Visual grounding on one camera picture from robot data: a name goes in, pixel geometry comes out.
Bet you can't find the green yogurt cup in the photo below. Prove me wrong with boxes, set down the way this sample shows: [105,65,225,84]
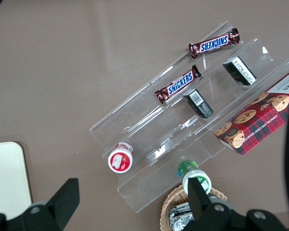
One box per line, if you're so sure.
[177,159,212,195]

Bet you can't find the small black carton box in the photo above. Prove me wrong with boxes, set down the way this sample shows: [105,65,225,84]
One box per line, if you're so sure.
[183,89,214,119]
[223,56,258,86]

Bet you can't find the red tartan cookie box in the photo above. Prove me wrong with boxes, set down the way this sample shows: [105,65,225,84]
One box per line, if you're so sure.
[214,68,289,156]

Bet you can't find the Snickers chocolate bar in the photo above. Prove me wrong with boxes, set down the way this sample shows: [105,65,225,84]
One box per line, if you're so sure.
[155,64,202,105]
[188,28,240,60]

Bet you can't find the clear acrylic tiered shelf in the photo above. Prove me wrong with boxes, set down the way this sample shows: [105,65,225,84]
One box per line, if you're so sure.
[89,20,289,214]

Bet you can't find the small tan wicker basket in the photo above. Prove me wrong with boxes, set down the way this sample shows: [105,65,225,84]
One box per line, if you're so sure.
[160,184,227,231]

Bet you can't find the red strawberry yogurt cup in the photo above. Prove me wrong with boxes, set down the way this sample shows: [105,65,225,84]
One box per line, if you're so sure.
[107,141,135,173]

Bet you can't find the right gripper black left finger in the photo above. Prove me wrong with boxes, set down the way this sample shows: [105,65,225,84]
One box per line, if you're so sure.
[0,178,80,231]

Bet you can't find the silver foil packet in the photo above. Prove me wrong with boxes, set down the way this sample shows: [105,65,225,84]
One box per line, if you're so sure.
[170,213,196,231]
[169,202,192,217]

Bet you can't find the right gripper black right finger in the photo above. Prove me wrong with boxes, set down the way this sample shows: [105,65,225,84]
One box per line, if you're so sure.
[180,177,288,231]

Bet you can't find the white rectangular plastic tray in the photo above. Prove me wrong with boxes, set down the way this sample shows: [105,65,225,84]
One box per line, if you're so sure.
[0,141,32,214]

